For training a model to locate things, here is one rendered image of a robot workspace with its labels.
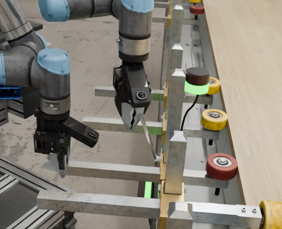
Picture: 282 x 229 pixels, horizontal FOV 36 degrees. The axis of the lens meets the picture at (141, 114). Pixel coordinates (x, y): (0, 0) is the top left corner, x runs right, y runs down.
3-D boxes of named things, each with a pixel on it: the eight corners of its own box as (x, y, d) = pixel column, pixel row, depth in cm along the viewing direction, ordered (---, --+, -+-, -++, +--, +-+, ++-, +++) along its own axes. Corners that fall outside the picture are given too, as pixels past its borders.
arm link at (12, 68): (2, 71, 115) (44, 75, 114) (-14, 90, 105) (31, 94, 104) (0, 42, 111) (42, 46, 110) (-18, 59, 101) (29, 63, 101)
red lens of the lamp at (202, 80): (185, 84, 106) (186, 76, 105) (184, 74, 111) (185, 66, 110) (210, 86, 106) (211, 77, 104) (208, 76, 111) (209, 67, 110)
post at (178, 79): (158, 221, 129) (171, 72, 106) (158, 213, 132) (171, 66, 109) (170, 222, 129) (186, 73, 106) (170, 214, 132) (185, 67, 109)
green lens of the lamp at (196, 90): (184, 93, 107) (185, 85, 106) (183, 83, 112) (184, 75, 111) (208, 95, 107) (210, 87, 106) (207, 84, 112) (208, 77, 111)
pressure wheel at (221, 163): (203, 202, 117) (208, 167, 111) (201, 183, 124) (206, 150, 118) (233, 205, 116) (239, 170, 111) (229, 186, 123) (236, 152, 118)
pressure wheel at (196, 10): (195, 22, 256) (197, 2, 250) (204, 26, 250) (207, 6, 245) (185, 24, 251) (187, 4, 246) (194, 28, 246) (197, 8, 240)
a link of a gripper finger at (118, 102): (131, 112, 112) (133, 82, 107) (133, 116, 110) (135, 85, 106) (113, 114, 110) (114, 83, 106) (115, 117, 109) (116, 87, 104)
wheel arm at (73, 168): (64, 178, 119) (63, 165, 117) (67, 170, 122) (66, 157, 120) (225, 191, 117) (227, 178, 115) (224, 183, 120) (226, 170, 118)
